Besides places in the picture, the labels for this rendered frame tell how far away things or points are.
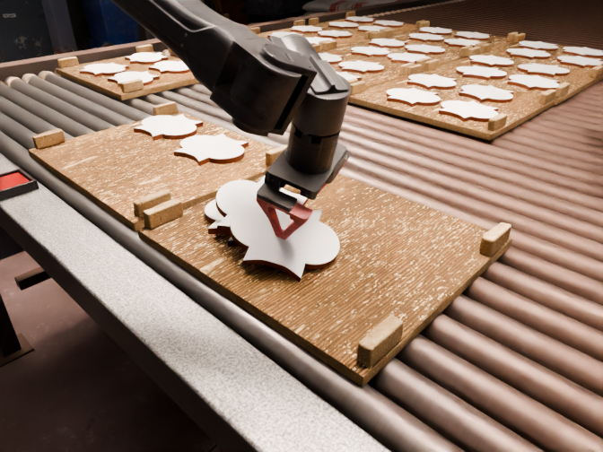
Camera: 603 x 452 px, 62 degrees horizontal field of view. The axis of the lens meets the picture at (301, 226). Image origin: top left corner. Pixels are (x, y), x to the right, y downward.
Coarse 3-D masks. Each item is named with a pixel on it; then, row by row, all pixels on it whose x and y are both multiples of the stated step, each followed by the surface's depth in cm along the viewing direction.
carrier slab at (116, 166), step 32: (128, 128) 110; (224, 128) 110; (64, 160) 95; (96, 160) 95; (128, 160) 95; (160, 160) 95; (192, 160) 95; (256, 160) 95; (96, 192) 83; (128, 192) 83; (192, 192) 83; (128, 224) 76
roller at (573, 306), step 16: (48, 80) 155; (64, 80) 151; (80, 96) 142; (96, 96) 137; (128, 112) 126; (496, 272) 68; (512, 272) 67; (512, 288) 66; (528, 288) 65; (544, 288) 64; (560, 288) 64; (544, 304) 63; (560, 304) 62; (576, 304) 62; (592, 304) 61; (592, 320) 60
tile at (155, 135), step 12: (144, 120) 111; (156, 120) 111; (168, 120) 111; (180, 120) 111; (192, 120) 111; (144, 132) 107; (156, 132) 105; (168, 132) 105; (180, 132) 105; (192, 132) 105
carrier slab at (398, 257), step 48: (336, 192) 83; (384, 192) 83; (144, 240) 73; (192, 240) 71; (384, 240) 71; (432, 240) 71; (480, 240) 71; (240, 288) 61; (288, 288) 61; (336, 288) 61; (384, 288) 61; (432, 288) 61; (288, 336) 56; (336, 336) 54
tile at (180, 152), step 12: (180, 144) 99; (192, 144) 99; (204, 144) 99; (216, 144) 99; (228, 144) 99; (240, 144) 99; (180, 156) 96; (192, 156) 95; (204, 156) 94; (216, 156) 94; (228, 156) 94; (240, 156) 95
